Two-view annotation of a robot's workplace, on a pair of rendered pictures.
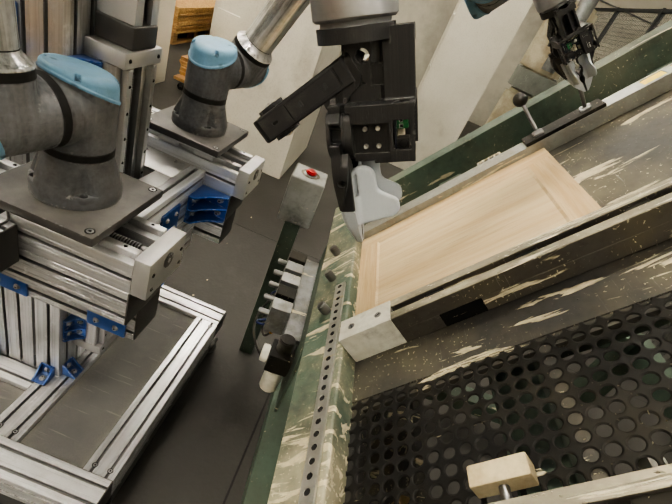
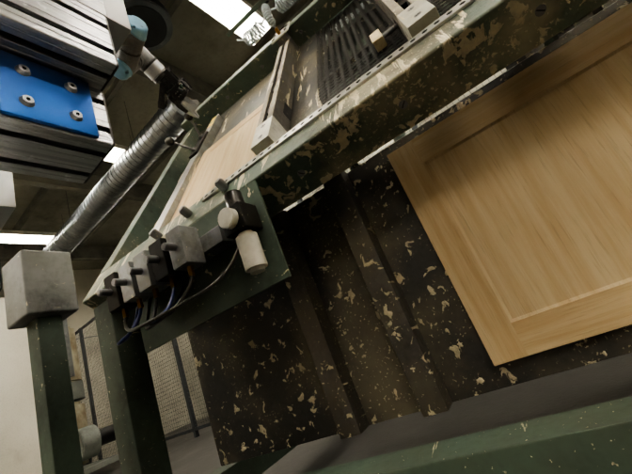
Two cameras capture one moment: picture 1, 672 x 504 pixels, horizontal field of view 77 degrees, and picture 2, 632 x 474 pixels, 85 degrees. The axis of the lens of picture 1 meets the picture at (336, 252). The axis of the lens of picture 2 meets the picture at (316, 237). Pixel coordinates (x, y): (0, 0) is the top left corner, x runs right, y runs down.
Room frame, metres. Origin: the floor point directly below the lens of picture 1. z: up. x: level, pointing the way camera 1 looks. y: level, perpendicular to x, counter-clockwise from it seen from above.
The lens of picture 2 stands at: (0.27, 0.53, 0.41)
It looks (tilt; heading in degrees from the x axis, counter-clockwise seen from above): 17 degrees up; 302
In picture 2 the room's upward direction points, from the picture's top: 22 degrees counter-clockwise
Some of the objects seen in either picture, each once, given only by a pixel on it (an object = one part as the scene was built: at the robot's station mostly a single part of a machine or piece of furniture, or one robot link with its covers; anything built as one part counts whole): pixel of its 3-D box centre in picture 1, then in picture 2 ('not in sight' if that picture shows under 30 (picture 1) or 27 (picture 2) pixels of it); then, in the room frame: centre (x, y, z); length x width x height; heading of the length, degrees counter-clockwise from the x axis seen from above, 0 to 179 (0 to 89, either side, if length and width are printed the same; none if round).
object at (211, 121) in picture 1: (202, 108); not in sight; (1.12, 0.51, 1.09); 0.15 x 0.15 x 0.10
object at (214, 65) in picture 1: (212, 66); not in sight; (1.13, 0.51, 1.20); 0.13 x 0.12 x 0.14; 168
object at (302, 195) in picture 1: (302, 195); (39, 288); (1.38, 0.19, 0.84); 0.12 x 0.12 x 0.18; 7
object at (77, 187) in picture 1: (78, 164); not in sight; (0.63, 0.49, 1.09); 0.15 x 0.15 x 0.10
